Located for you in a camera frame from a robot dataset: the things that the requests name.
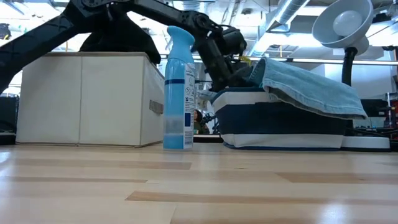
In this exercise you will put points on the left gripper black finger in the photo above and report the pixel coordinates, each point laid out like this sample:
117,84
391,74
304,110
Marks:
241,77

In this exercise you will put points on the light blue jeans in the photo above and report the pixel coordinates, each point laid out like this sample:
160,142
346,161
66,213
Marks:
311,87

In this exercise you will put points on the black garment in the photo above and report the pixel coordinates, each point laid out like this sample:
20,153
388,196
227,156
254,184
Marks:
124,37

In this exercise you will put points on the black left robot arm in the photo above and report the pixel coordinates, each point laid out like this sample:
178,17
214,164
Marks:
31,46

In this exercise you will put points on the yellow label tag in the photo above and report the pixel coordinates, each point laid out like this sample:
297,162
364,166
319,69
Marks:
245,59

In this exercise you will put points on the blue spray bottle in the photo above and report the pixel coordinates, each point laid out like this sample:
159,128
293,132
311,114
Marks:
178,102

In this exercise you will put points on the navy fabric basket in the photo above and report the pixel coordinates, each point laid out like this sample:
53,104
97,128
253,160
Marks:
280,121

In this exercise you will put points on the person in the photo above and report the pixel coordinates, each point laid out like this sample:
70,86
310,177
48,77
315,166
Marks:
199,123

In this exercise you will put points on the white desk lamp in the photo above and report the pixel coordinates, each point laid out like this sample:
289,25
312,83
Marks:
342,25

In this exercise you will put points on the silver ventilation duct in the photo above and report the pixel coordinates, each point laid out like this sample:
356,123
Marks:
289,12

